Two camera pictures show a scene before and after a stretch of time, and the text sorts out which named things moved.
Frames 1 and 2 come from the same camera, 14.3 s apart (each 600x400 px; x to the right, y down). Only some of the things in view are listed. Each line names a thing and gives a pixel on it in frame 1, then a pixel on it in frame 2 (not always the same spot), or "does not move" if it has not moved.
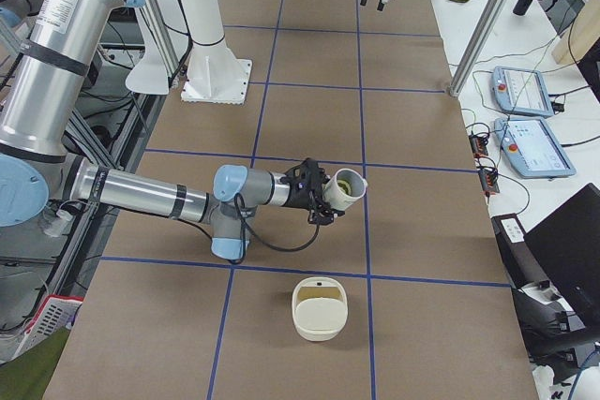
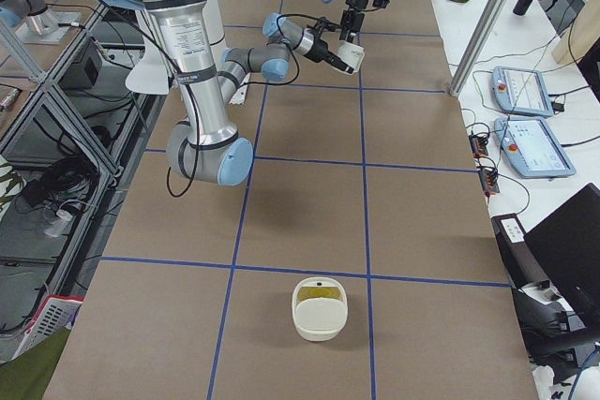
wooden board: x=583 y=32 does not move
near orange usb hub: x=487 y=179 does not move
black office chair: x=554 y=274 does not move
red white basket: x=55 y=314 does not move
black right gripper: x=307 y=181 → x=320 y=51
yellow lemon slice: x=345 y=185 → x=311 y=292
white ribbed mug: x=341 y=190 → x=352 y=53
